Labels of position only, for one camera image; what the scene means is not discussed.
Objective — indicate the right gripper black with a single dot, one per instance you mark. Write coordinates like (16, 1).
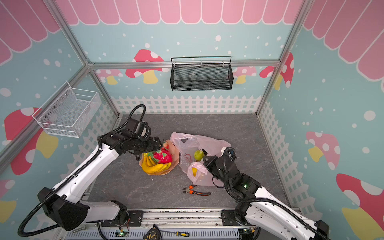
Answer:
(209, 162)

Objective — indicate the black tape measure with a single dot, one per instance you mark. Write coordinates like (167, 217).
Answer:
(153, 234)

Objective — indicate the white wire wall basket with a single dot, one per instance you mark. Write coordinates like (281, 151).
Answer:
(68, 112)

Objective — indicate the pink plastic bag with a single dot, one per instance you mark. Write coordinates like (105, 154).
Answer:
(193, 149)

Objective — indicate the black mesh wall basket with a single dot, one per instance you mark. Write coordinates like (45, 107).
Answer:
(211, 73)

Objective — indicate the pink fruit plate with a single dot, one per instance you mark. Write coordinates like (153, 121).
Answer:
(175, 155)

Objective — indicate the yellow lemon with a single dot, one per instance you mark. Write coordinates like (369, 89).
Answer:
(195, 170)

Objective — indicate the yellow black screwdriver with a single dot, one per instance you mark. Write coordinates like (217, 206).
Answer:
(182, 234)

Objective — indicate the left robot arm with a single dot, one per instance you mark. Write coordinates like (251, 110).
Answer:
(63, 203)

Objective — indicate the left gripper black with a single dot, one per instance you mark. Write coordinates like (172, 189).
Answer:
(150, 147)

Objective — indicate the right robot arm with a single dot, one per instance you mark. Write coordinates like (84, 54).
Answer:
(257, 206)

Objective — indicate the red dragon fruit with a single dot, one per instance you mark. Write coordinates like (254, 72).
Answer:
(162, 156)

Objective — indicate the yellow banana bunch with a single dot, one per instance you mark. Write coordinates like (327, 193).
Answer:
(150, 167)

